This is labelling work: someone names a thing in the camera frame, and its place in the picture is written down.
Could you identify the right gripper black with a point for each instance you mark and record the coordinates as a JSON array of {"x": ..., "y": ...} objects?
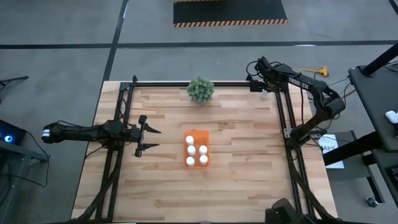
[{"x": 273, "y": 84}]

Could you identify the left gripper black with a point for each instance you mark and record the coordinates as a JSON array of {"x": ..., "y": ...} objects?
[{"x": 142, "y": 137}]

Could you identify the green succulent plant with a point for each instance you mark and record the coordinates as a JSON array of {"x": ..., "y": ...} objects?
[{"x": 200, "y": 89}]

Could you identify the black tripod leg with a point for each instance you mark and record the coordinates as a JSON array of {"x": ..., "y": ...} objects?
[{"x": 12, "y": 80}]

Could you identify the black tripod pole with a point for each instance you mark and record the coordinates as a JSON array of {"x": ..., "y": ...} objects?
[{"x": 381, "y": 59}]

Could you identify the small white case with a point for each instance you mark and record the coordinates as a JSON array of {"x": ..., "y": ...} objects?
[{"x": 392, "y": 117}]

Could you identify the black box with blue light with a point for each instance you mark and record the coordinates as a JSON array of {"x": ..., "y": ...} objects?
[{"x": 8, "y": 133}]

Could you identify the black side table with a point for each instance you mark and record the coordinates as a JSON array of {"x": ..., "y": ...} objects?
[{"x": 376, "y": 99}]

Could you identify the white paper sheet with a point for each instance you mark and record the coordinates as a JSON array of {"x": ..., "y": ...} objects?
[{"x": 335, "y": 163}]

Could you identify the black caster wheel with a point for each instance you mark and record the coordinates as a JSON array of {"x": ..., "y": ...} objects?
[{"x": 372, "y": 202}]

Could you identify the black equipment stand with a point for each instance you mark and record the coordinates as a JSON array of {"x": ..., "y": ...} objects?
[{"x": 18, "y": 152}]

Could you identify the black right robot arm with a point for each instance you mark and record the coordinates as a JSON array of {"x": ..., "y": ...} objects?
[{"x": 306, "y": 84}]

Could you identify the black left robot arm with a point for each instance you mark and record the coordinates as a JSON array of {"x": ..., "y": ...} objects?
[{"x": 87, "y": 132}]

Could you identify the orange plastic basket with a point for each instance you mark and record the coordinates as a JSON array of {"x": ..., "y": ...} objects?
[{"x": 202, "y": 137}]

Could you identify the black mat with striped edge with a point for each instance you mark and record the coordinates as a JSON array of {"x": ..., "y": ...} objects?
[{"x": 230, "y": 12}]

